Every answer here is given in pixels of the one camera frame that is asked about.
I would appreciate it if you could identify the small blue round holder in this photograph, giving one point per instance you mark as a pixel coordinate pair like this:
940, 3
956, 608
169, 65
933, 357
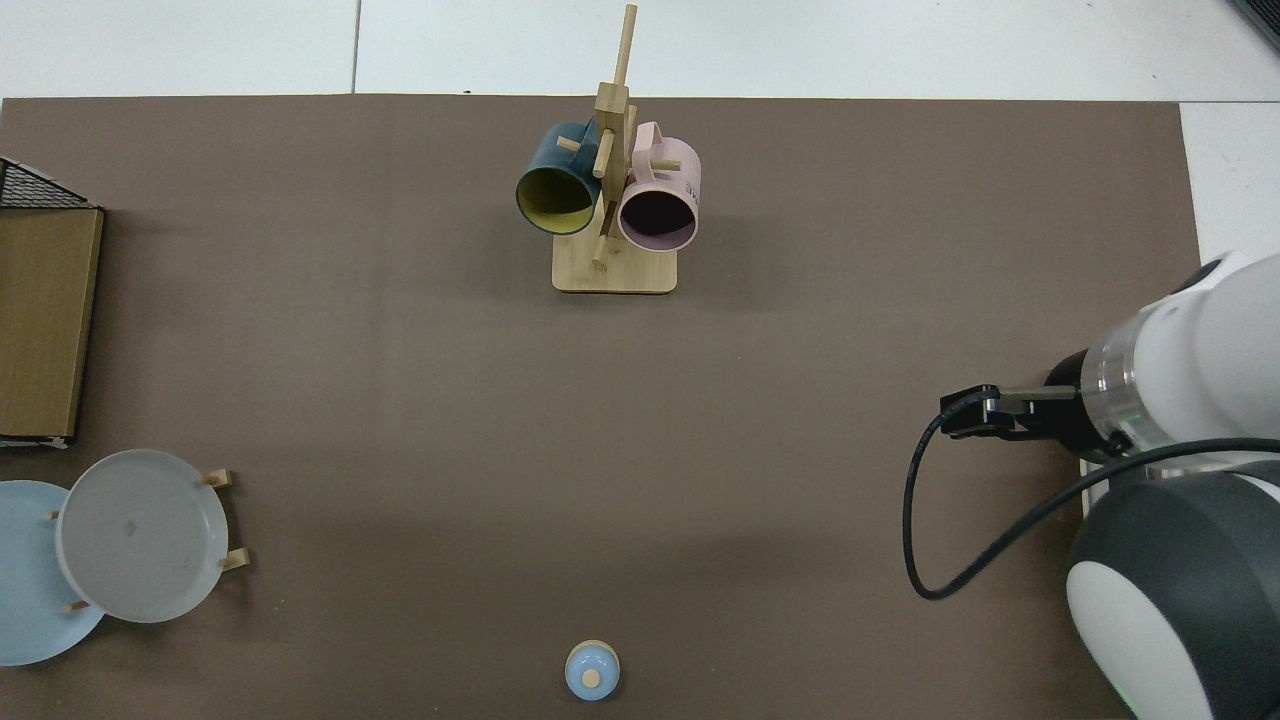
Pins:
580, 665

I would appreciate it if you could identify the pale toaster oven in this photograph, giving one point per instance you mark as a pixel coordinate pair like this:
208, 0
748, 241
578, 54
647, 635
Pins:
1088, 503

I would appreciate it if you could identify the wooden cup stand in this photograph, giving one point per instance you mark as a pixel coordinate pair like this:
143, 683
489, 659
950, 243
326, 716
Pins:
640, 275

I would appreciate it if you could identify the pink mug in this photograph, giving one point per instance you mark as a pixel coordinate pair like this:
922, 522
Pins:
680, 165

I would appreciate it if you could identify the dark grey flat object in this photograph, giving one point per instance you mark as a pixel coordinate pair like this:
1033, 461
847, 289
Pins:
1268, 15

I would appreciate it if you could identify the dark teal mug yellow inside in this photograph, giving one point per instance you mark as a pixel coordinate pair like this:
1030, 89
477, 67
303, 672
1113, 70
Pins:
545, 160

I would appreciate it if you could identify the brown table cloth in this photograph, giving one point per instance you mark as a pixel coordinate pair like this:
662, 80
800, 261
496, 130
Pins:
400, 400

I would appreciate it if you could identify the wooden plate rack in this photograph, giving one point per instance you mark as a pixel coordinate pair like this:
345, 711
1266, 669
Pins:
222, 478

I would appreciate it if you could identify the grey plate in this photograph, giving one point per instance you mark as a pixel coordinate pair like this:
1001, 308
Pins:
140, 560

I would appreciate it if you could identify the light blue plate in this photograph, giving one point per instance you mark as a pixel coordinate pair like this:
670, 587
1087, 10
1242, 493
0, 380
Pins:
25, 590

